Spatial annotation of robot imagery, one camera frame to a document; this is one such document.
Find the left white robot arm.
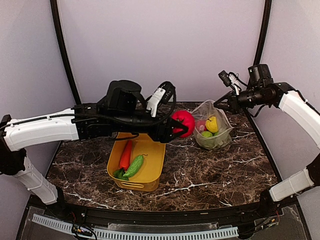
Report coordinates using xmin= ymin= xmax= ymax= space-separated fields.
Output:
xmin=0 ymin=103 xmax=193 ymax=218

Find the black front rail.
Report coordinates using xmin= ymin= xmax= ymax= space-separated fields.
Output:
xmin=30 ymin=192 xmax=294 ymax=226

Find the black frame post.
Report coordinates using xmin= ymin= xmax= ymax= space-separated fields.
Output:
xmin=253 ymin=0 xmax=272 ymax=65
xmin=49 ymin=0 xmax=82 ymax=105

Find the green toy cucumber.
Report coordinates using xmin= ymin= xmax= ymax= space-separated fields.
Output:
xmin=123 ymin=154 xmax=147 ymax=178

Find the orange toy carrot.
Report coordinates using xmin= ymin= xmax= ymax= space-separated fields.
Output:
xmin=118 ymin=140 xmax=133 ymax=171

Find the white slotted cable duct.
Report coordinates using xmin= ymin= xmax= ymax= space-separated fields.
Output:
xmin=32 ymin=214 xmax=239 ymax=240

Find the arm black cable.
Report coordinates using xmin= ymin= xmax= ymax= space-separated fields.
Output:
xmin=228 ymin=72 xmax=251 ymax=88
xmin=139 ymin=80 xmax=178 ymax=126

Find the yellow toy lemon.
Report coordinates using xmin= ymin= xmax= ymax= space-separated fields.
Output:
xmin=205 ymin=116 xmax=219 ymax=134

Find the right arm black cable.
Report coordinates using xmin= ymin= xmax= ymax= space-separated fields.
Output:
xmin=228 ymin=72 xmax=251 ymax=88

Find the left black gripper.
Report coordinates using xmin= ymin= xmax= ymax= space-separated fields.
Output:
xmin=110 ymin=108 xmax=189 ymax=143

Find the clear zip top bag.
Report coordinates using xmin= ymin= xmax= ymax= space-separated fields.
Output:
xmin=191 ymin=100 xmax=233 ymax=150

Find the yellow plastic basket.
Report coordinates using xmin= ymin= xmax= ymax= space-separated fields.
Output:
xmin=107 ymin=133 xmax=166 ymax=192

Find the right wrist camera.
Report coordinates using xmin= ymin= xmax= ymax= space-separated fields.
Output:
xmin=248 ymin=64 xmax=274 ymax=88

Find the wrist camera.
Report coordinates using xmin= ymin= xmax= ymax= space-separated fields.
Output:
xmin=248 ymin=64 xmax=274 ymax=88
xmin=106 ymin=79 xmax=146 ymax=113

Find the green toy cabbage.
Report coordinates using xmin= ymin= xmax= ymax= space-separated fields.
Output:
xmin=201 ymin=131 xmax=213 ymax=138

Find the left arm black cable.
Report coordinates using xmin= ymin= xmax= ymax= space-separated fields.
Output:
xmin=139 ymin=80 xmax=178 ymax=126

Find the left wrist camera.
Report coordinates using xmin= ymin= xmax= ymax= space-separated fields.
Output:
xmin=106 ymin=79 xmax=146 ymax=113

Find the left black frame post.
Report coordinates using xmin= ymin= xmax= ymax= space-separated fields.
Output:
xmin=49 ymin=0 xmax=82 ymax=105

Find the red toy tomato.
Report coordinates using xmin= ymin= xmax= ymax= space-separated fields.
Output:
xmin=171 ymin=110 xmax=195 ymax=139

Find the right black frame post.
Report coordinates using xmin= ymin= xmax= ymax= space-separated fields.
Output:
xmin=253 ymin=0 xmax=272 ymax=65

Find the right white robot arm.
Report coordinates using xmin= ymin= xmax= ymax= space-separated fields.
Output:
xmin=214 ymin=82 xmax=320 ymax=217

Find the red toy apple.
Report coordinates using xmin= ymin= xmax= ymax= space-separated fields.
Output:
xmin=195 ymin=120 xmax=207 ymax=132

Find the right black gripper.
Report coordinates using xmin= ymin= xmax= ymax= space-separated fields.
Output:
xmin=213 ymin=86 xmax=270 ymax=114

